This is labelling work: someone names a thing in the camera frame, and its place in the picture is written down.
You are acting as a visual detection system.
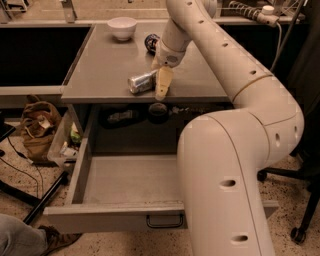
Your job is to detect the white ceramic bowl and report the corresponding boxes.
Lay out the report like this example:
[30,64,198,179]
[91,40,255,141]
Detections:
[107,17,137,41]

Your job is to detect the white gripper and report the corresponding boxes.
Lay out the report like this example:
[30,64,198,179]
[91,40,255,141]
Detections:
[151,39,186,101]

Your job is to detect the black office chair base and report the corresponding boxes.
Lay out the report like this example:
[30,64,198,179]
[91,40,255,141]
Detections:
[256,166,320,245]

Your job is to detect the dark blue soda can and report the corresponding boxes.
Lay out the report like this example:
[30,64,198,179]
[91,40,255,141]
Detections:
[144,34,160,54]

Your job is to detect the person's grey trouser leg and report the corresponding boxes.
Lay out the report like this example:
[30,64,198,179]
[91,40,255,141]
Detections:
[0,214,48,256]

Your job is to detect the white cable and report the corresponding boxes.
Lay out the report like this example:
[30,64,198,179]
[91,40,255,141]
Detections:
[269,22,283,73]

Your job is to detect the brown fabric bag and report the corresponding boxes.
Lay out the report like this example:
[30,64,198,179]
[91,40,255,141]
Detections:
[21,95,62,164]

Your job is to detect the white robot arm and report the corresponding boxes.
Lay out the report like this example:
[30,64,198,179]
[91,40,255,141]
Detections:
[153,0,304,256]

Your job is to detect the open grey top drawer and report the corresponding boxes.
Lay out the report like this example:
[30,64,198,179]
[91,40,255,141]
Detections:
[44,121,268,239]

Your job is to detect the black stand leg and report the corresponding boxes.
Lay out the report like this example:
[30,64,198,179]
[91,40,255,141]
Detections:
[0,171,69,225]

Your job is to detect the grey cabinet desk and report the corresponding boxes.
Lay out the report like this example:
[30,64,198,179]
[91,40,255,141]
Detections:
[60,21,254,154]

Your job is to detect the black drawer handle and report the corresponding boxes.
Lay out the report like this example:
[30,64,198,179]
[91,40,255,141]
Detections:
[146,214,184,229]

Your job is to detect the white ribbed hose fixture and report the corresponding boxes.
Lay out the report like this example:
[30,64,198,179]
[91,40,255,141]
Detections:
[228,0,279,27]

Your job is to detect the clear plastic storage bin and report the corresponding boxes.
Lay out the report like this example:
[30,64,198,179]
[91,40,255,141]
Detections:
[47,112,82,167]

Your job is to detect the silver Red Bull can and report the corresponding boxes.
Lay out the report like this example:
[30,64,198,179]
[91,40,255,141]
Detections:
[128,70,157,94]

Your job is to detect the brown shoe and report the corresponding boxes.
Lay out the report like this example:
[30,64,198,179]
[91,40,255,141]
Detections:
[38,225,81,256]

